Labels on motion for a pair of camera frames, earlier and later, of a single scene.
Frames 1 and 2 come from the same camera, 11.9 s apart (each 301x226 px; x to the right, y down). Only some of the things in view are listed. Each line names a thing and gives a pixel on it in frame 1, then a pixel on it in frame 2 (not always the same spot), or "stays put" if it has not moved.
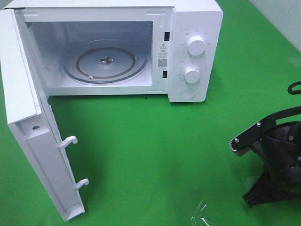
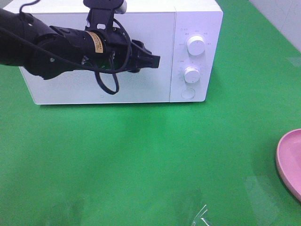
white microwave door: [30, 121] → [155, 29]
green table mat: [149, 162] stays put
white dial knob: [192, 74] stays put
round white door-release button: [188, 93] stays put
